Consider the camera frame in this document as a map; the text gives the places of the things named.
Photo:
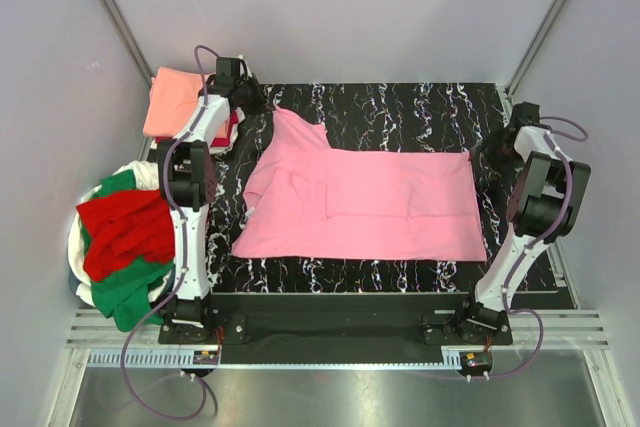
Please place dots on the aluminium rail profile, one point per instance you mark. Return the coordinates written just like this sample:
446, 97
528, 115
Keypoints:
562, 330

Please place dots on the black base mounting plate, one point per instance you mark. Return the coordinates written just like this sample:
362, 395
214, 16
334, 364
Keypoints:
435, 318

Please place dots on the red t shirt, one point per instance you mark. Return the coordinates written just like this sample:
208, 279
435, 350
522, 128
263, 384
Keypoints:
123, 227

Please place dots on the right aluminium frame post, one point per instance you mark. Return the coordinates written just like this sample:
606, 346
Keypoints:
545, 27

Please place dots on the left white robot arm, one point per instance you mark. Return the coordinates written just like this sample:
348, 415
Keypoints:
187, 177

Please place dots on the folded peach t shirt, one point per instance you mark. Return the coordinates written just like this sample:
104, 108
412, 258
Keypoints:
173, 99

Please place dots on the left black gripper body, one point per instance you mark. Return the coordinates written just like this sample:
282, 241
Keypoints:
251, 99

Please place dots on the slotted cable duct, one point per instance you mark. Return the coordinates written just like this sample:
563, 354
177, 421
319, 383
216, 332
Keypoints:
234, 358

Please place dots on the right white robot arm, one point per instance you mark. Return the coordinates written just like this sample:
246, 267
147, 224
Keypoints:
543, 207

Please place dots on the folded magenta t shirt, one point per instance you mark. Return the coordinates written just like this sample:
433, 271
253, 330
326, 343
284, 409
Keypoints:
180, 120

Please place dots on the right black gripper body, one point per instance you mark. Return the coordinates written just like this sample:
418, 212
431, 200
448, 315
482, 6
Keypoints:
498, 151

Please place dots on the green t shirt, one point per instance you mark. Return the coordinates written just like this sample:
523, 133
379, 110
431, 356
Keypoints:
136, 304

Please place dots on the pink t shirt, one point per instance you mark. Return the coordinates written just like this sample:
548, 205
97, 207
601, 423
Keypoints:
305, 198

